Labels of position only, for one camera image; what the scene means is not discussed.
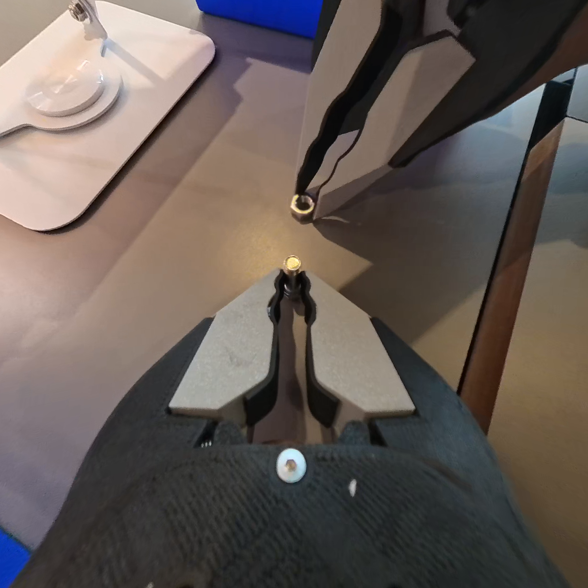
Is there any steel hex nut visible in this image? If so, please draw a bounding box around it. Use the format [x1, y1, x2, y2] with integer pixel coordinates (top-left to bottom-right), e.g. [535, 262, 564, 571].
[289, 193, 317, 225]

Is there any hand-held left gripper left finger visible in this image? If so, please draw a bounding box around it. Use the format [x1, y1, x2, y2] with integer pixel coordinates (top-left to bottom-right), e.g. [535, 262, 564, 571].
[168, 269, 282, 427]

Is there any steel hex bolt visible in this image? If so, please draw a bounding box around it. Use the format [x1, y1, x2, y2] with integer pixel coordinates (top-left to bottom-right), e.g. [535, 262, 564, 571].
[281, 255, 305, 295]

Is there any blue plastic bin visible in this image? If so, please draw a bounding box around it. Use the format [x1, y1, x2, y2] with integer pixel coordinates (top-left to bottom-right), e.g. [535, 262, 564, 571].
[195, 0, 321, 40]

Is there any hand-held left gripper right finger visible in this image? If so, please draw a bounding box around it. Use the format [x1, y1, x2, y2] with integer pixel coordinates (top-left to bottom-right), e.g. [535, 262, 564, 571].
[301, 269, 417, 429]

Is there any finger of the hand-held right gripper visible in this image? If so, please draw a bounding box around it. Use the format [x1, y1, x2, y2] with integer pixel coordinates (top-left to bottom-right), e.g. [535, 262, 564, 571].
[295, 0, 392, 196]
[316, 30, 477, 221]

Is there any white tabletop stand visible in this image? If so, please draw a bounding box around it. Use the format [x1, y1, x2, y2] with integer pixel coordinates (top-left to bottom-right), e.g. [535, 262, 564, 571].
[0, 0, 217, 232]

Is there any blue bin with black divider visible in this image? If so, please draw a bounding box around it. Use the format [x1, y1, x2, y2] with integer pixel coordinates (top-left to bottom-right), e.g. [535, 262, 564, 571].
[0, 527, 34, 588]

